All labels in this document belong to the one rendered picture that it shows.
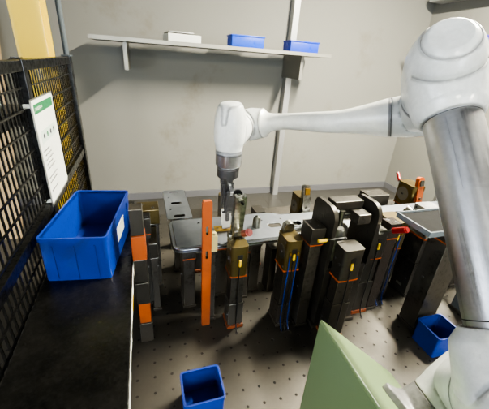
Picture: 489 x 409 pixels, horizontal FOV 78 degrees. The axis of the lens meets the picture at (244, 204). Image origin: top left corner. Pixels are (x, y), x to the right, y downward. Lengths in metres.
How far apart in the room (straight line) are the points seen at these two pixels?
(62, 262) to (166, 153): 2.86
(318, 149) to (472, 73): 3.58
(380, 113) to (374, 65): 3.54
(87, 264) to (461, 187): 0.85
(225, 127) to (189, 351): 0.74
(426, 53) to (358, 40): 3.58
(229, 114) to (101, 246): 0.52
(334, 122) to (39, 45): 1.08
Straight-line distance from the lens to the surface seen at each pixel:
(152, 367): 1.12
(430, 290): 1.30
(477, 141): 0.67
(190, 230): 1.15
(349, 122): 0.89
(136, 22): 3.53
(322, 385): 0.83
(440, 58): 0.68
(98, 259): 0.89
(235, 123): 0.97
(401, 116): 0.87
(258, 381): 1.08
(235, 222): 0.96
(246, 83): 3.68
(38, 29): 1.44
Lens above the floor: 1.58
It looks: 25 degrees down
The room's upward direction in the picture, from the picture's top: 4 degrees clockwise
